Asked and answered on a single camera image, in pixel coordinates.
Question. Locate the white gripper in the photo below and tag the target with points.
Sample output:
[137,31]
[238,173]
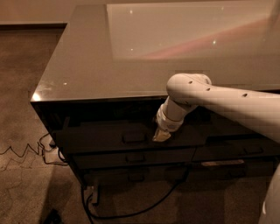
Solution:
[165,122]

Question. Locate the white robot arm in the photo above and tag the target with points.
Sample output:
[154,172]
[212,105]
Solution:
[255,110]

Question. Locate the dark glossy drawer cabinet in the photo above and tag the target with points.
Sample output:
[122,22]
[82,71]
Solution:
[113,62]

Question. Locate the dark baseboard strip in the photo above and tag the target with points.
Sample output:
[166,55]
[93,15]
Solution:
[12,27]

